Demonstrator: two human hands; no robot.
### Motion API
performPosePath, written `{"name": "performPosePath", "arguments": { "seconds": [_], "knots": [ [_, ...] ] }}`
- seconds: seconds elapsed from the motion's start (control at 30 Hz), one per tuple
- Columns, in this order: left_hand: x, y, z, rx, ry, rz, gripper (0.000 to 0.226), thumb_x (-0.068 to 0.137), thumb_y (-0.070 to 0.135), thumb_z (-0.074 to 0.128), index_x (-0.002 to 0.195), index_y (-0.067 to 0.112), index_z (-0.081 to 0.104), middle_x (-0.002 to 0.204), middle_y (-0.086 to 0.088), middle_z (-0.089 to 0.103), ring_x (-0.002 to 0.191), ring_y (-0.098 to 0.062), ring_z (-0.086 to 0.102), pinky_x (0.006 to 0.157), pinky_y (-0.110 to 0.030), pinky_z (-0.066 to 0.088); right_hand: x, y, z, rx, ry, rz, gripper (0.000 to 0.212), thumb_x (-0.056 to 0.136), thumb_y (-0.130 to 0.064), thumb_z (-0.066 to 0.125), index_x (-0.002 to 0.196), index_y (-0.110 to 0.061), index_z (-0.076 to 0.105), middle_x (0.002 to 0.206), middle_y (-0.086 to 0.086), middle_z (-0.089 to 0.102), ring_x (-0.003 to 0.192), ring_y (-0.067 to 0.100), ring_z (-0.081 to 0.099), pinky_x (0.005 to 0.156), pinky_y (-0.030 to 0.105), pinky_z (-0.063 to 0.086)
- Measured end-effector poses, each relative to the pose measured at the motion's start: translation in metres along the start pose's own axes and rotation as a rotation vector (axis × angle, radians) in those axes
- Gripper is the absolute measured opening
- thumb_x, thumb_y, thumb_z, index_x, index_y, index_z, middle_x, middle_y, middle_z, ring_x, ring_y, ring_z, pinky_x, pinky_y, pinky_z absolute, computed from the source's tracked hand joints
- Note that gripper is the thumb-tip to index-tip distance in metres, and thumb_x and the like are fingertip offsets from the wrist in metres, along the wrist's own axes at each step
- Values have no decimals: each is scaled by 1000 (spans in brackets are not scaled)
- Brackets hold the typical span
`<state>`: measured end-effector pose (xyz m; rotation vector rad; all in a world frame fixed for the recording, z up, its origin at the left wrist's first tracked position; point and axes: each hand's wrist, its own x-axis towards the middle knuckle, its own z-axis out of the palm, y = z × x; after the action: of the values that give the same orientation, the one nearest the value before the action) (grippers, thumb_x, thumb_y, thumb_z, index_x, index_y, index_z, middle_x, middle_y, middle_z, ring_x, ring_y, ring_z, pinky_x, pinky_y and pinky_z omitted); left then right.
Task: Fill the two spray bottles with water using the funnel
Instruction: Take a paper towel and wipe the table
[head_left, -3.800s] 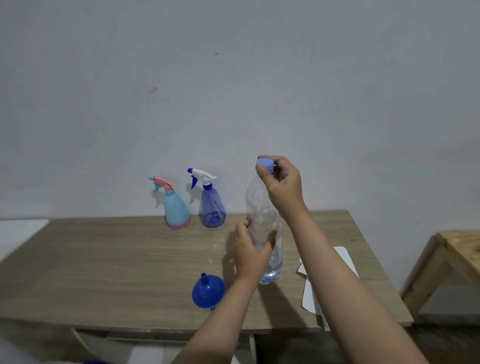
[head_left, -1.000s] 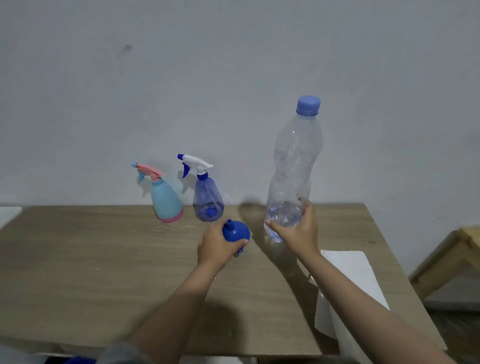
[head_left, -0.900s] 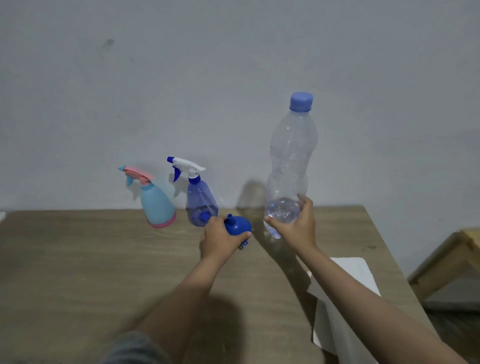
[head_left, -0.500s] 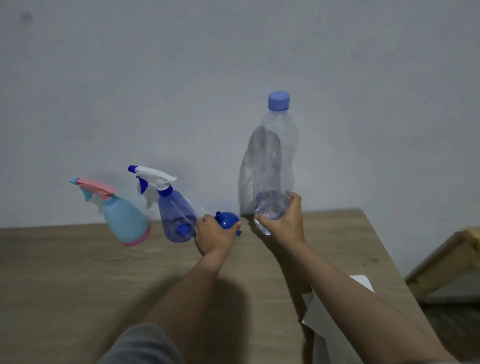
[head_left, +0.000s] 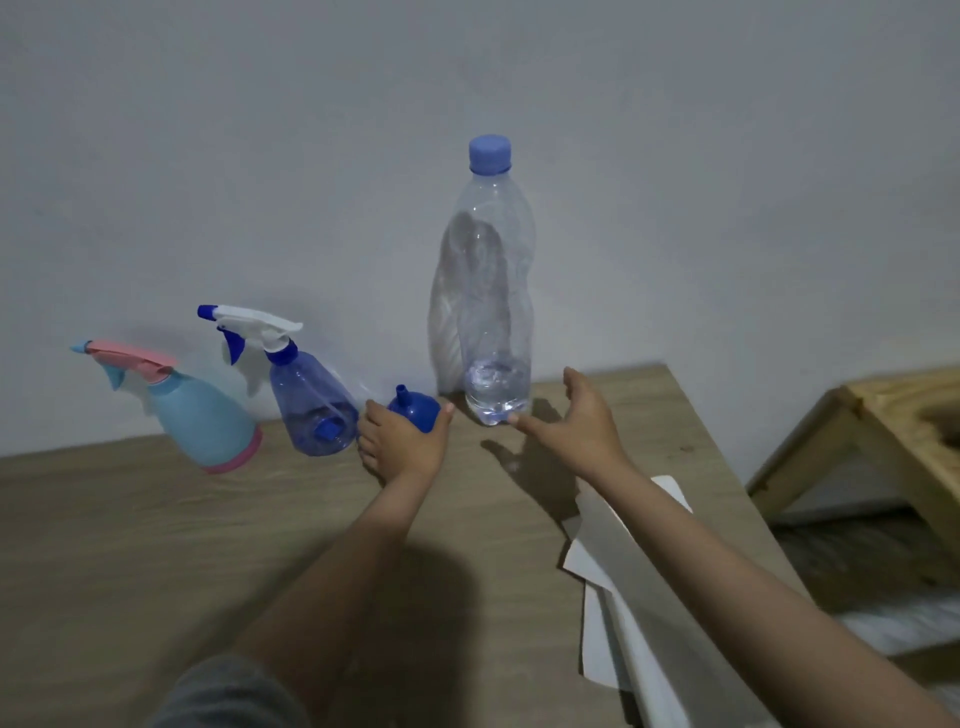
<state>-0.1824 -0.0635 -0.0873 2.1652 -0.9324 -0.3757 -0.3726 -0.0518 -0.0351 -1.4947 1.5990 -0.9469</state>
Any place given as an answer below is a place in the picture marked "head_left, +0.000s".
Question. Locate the person's right hand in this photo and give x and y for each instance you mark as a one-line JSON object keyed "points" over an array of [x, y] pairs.
{"points": [[589, 439]]}

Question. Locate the person's left hand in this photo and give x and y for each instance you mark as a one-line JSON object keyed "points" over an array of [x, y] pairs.
{"points": [[401, 454]]}

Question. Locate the blue plastic funnel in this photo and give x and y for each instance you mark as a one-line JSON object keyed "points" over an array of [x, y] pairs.
{"points": [[416, 411]]}

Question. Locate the dark blue spray bottle body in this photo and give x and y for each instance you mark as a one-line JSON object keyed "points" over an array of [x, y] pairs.
{"points": [[307, 397]]}

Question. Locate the clear plastic water bottle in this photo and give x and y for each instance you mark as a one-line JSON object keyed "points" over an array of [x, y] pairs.
{"points": [[487, 300]]}

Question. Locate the white blue trigger sprayer head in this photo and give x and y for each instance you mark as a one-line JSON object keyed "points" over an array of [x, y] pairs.
{"points": [[259, 324]]}

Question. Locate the light blue spray bottle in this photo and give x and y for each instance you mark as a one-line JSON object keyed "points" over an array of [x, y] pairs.
{"points": [[202, 420]]}

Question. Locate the pink spray trigger head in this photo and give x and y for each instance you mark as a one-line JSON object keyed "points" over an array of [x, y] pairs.
{"points": [[135, 360]]}

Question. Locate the blue bottle cap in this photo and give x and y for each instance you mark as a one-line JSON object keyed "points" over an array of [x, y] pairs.
{"points": [[490, 154]]}

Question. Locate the person's left forearm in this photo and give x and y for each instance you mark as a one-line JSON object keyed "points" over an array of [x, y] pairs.
{"points": [[337, 585]]}

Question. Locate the person's right forearm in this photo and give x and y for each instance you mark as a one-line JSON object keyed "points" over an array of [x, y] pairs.
{"points": [[765, 600]]}

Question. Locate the person's grey left sleeve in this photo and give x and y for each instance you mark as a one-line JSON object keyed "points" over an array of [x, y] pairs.
{"points": [[225, 697]]}

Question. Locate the white paper towels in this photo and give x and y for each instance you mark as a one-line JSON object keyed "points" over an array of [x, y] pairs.
{"points": [[637, 600]]}

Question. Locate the light wooden stool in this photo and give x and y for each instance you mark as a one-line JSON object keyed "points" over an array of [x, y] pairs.
{"points": [[885, 420]]}

